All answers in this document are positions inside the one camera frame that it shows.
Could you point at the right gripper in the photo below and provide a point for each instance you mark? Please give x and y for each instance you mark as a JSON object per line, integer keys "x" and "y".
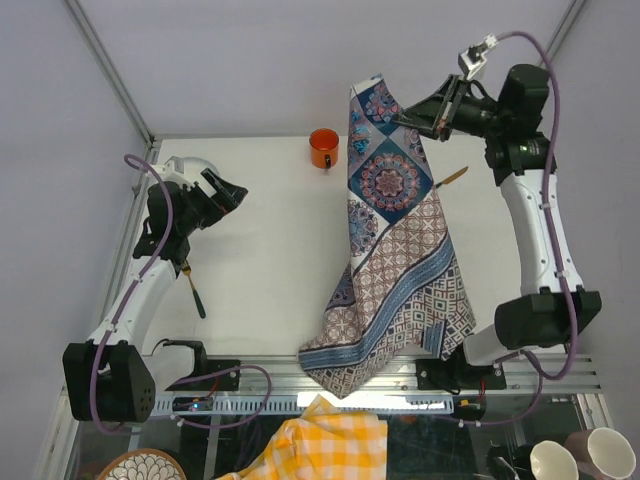
{"x": 443, "y": 103}

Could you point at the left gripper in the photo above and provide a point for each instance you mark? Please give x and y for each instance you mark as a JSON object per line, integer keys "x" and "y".
{"x": 226, "y": 199}

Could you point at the patterned placemat cloth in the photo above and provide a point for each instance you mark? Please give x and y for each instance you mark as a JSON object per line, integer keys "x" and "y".
{"x": 402, "y": 285}

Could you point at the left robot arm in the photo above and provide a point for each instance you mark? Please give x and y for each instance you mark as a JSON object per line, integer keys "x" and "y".
{"x": 109, "y": 381}

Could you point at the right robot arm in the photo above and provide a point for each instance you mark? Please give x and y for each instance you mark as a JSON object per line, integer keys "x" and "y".
{"x": 554, "y": 307}

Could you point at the orange mug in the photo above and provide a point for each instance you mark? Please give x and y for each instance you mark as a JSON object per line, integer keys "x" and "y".
{"x": 324, "y": 145}

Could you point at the yellow checkered cloth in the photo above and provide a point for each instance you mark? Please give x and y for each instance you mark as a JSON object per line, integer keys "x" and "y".
{"x": 323, "y": 443}

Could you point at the patterned brown plate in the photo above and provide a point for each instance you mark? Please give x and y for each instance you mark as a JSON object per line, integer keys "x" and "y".
{"x": 143, "y": 464}

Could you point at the brown white cup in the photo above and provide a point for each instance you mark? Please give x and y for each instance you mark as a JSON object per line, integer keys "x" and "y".
{"x": 602, "y": 453}

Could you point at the gold knife green handle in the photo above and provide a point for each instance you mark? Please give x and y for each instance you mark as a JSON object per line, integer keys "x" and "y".
{"x": 451, "y": 178}

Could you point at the gold fork green handle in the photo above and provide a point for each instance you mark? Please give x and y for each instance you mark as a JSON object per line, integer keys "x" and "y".
{"x": 187, "y": 271}

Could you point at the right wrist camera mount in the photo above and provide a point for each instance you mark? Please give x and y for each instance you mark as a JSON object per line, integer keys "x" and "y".
{"x": 472, "y": 60}

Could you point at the aluminium mounting rail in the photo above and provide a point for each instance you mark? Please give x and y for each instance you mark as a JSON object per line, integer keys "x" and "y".
{"x": 414, "y": 373}

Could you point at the white cable duct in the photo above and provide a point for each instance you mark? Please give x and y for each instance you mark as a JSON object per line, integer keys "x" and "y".
{"x": 167, "y": 405}

